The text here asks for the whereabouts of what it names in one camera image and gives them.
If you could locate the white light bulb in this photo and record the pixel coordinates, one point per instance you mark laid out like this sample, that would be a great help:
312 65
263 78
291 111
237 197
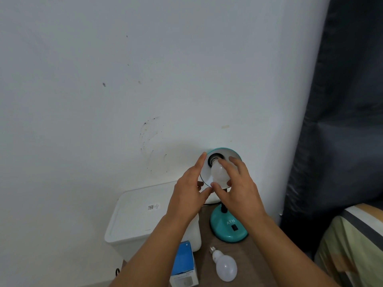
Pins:
218 174
226 266

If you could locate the dark grey curtain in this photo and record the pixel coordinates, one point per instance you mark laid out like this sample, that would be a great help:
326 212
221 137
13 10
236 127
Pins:
344 116

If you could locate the blue cardboard bulb box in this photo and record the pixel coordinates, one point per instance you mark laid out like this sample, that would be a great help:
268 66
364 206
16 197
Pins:
183 260

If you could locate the white plastic storage box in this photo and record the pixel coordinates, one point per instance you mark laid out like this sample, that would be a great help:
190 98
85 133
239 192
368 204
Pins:
137 218

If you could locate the person's left forearm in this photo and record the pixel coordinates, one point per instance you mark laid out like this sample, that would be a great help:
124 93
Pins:
149 254

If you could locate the person's right hand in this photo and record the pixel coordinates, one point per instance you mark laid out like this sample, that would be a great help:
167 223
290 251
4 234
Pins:
242 197

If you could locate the person's right thumb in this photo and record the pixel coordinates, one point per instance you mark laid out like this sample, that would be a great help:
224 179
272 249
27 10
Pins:
217 190

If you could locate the person's left thumb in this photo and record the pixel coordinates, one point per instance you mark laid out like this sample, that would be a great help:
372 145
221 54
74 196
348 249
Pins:
206 193

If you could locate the person's left hand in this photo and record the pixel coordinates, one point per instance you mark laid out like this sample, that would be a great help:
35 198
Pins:
185 197

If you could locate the striped yellow pillow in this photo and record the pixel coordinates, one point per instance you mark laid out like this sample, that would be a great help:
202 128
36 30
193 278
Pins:
353 251

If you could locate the person's right middle finger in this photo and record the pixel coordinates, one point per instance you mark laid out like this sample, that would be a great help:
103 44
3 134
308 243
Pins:
239 167

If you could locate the teal desk lamp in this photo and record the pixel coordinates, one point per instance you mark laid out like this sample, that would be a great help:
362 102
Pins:
229 230

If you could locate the person's right forearm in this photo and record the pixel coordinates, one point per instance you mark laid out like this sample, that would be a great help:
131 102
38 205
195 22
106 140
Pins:
287 254

